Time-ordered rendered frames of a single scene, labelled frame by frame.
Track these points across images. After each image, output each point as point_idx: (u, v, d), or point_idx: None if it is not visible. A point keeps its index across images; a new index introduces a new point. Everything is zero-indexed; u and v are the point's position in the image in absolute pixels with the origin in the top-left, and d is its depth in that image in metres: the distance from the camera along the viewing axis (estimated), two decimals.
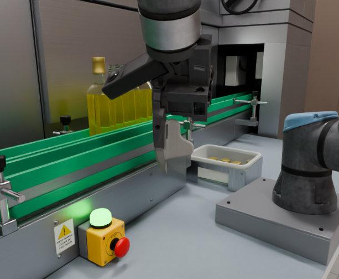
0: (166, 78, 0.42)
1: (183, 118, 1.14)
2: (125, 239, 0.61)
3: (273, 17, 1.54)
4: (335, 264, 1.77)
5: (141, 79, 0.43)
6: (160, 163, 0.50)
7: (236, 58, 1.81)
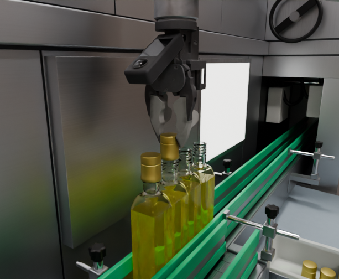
0: (181, 53, 0.51)
1: (245, 199, 0.84)
2: None
3: (337, 47, 1.24)
4: None
5: (172, 53, 0.48)
6: (176, 140, 0.54)
7: (281, 91, 1.51)
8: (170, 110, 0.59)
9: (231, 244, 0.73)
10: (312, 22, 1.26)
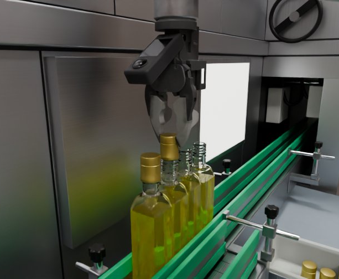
0: (181, 53, 0.51)
1: (245, 199, 0.84)
2: None
3: (337, 48, 1.24)
4: None
5: (172, 53, 0.48)
6: (176, 140, 0.54)
7: (281, 91, 1.51)
8: (170, 110, 0.59)
9: (231, 245, 0.73)
10: (312, 22, 1.26)
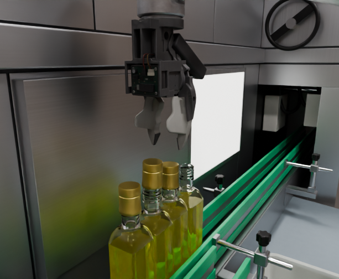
0: None
1: (237, 218, 0.80)
2: None
3: (335, 56, 1.20)
4: None
5: None
6: (158, 137, 0.56)
7: (278, 98, 1.47)
8: (167, 120, 0.48)
9: (221, 270, 0.69)
10: (309, 29, 1.22)
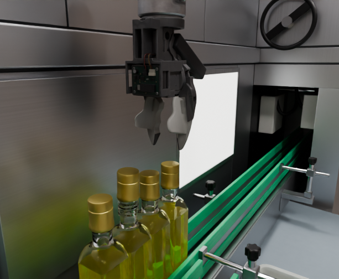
0: None
1: (228, 228, 0.76)
2: None
3: (333, 56, 1.15)
4: None
5: None
6: (158, 137, 0.56)
7: (274, 99, 1.42)
8: (168, 121, 0.48)
9: None
10: (306, 27, 1.18)
